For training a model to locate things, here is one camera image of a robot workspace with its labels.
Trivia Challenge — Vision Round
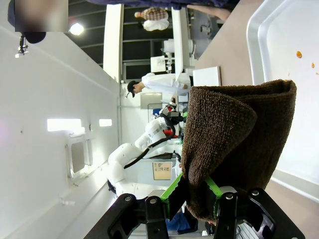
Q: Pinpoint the ceiling air conditioner unit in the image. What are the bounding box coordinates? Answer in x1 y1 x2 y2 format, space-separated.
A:
65 131 93 179

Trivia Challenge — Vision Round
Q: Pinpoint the silver metal tray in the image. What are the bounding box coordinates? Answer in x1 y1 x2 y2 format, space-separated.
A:
246 0 319 203

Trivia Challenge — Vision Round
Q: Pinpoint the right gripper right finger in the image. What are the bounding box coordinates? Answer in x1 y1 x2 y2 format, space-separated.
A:
203 175 307 239

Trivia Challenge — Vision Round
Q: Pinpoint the white partition panel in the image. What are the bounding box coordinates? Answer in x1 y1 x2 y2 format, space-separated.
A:
171 6 192 83

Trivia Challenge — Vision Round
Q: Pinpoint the round ceiling lamp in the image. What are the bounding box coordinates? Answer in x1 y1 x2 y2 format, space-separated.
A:
69 22 85 36

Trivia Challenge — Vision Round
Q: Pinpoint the person's left forearm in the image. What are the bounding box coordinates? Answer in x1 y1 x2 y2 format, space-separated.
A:
186 4 231 22

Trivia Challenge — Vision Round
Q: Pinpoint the black sleeved cable bundle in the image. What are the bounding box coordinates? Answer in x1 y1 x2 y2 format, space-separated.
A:
123 116 176 170

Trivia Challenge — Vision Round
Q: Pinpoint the small mounted camera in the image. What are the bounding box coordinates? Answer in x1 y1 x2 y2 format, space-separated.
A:
14 34 29 59

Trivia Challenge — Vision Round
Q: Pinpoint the person in white coat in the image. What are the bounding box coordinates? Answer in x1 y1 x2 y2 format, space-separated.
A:
127 72 191 99

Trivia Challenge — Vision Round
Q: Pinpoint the brown towel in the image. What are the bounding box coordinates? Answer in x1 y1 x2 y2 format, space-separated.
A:
180 79 298 223

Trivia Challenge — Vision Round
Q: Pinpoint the person in navy jacket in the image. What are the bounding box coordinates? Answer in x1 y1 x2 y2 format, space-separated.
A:
7 0 236 44

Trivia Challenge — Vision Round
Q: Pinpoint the blue fabric bundle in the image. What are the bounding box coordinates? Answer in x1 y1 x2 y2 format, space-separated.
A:
165 211 190 234

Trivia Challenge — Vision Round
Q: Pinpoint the white room pillar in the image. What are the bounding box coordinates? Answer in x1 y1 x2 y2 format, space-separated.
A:
103 3 125 84

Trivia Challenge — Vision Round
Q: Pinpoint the person in plaid shirt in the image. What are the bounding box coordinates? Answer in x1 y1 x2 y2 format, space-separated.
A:
134 6 170 32

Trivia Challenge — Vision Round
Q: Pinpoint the beige paper poster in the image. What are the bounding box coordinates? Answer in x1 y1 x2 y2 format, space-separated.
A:
152 161 173 181

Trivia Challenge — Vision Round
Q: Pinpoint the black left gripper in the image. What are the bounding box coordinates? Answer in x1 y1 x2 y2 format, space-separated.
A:
167 111 187 121

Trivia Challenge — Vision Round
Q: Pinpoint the large rectangular ceiling light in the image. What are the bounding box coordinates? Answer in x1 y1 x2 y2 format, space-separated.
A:
46 118 82 132

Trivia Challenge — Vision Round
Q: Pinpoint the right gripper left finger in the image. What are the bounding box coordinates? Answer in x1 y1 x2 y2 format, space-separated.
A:
84 172 191 239

